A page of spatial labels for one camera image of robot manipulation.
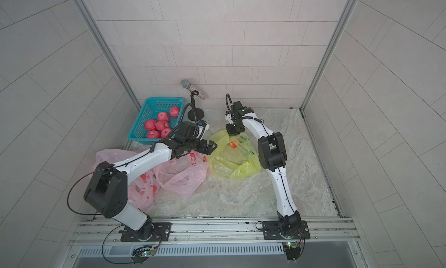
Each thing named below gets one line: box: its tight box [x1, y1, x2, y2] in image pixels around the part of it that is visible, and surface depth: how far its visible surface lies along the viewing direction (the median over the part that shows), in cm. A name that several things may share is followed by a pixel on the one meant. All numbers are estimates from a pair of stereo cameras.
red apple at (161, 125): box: [155, 119, 169, 132], surface depth 103 cm
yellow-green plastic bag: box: [208, 129, 261, 180], surface depth 89 cm
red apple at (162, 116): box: [157, 111, 169, 121], surface depth 107 cm
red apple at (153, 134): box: [146, 129, 161, 139], surface depth 98 cm
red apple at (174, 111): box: [169, 106, 181, 118], surface depth 110 cm
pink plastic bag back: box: [155, 150, 211, 199], surface depth 81 cm
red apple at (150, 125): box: [144, 118, 157, 132], surface depth 102 cm
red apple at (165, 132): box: [160, 127, 172, 139], surface depth 98 cm
